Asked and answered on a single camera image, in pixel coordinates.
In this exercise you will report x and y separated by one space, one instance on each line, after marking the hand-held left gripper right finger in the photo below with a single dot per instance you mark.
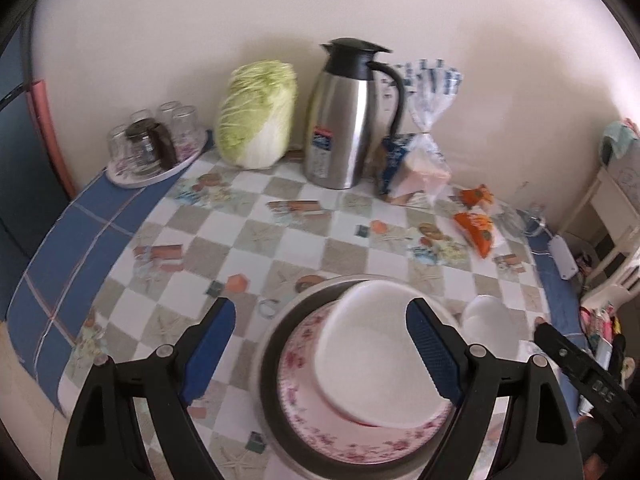
432 350

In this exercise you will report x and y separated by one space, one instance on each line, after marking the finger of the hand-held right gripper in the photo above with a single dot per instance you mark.
580 370

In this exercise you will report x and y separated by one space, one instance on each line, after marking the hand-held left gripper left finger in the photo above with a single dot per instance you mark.
210 345

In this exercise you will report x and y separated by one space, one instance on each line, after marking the small white bowl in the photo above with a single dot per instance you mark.
487 322

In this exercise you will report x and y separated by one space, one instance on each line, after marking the large white bowl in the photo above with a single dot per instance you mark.
370 350

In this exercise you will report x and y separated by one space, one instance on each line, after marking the stainless steel basin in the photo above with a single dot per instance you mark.
270 365

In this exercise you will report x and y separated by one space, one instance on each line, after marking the pink floral rimmed plate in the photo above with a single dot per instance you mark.
310 410

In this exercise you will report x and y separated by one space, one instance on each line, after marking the pink packet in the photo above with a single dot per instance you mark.
597 330

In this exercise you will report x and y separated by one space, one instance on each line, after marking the black cloth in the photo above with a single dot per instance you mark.
627 360

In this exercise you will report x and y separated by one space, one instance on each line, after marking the white power strip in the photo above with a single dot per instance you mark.
562 257

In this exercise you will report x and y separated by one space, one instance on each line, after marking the orange snack packet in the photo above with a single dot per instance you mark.
477 194
475 232

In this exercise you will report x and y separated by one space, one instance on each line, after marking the white plastic chair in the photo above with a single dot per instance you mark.
610 220

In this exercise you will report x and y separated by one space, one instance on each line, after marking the clear plastic bag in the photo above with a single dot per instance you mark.
525 220

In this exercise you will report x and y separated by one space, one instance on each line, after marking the blue plaid tablecloth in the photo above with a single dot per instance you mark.
75 240

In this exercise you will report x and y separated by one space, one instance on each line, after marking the floral serving tray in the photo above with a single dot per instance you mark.
150 178

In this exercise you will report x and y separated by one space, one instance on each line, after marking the bagged sliced bread loaf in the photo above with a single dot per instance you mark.
415 170

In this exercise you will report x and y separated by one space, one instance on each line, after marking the clear drinking glass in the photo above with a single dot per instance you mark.
187 127
117 144
168 111
141 116

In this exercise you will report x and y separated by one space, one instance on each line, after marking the light patterned towel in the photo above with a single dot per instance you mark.
620 140

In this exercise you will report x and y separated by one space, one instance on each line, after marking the napa cabbage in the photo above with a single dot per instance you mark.
255 115

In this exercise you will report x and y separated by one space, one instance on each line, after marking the stainless steel thermos jug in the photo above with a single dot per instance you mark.
340 130

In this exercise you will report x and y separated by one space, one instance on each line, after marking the pink pipe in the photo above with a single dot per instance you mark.
50 135

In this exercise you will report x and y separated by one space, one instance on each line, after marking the dark blue cabinet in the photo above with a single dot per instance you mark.
20 160

